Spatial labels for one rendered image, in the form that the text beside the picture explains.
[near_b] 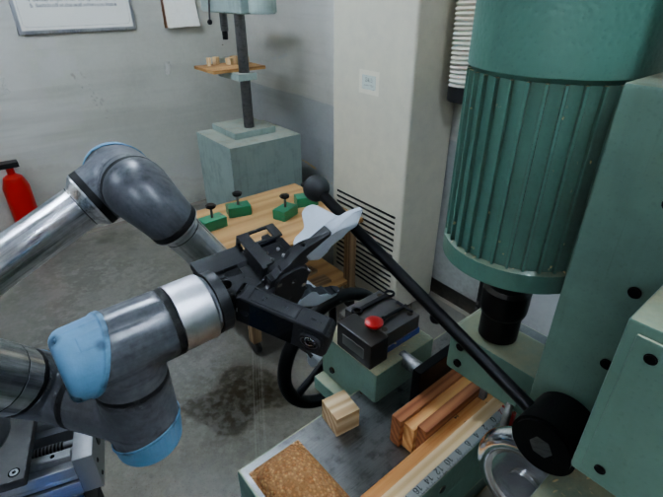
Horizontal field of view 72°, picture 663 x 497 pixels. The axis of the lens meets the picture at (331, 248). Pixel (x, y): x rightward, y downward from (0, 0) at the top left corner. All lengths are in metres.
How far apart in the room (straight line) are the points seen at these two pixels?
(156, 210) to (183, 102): 2.73
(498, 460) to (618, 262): 0.25
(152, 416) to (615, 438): 0.42
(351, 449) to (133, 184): 0.55
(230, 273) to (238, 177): 2.19
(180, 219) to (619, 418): 0.70
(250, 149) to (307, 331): 2.27
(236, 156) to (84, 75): 1.14
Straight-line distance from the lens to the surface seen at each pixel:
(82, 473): 1.01
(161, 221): 0.85
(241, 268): 0.55
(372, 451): 0.73
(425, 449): 0.69
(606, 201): 0.46
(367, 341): 0.72
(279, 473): 0.68
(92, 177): 0.95
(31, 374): 0.58
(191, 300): 0.49
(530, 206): 0.49
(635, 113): 0.44
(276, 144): 2.81
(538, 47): 0.45
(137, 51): 3.42
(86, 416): 0.57
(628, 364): 0.37
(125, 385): 0.50
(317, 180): 0.59
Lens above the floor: 1.48
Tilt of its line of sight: 30 degrees down
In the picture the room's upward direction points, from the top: straight up
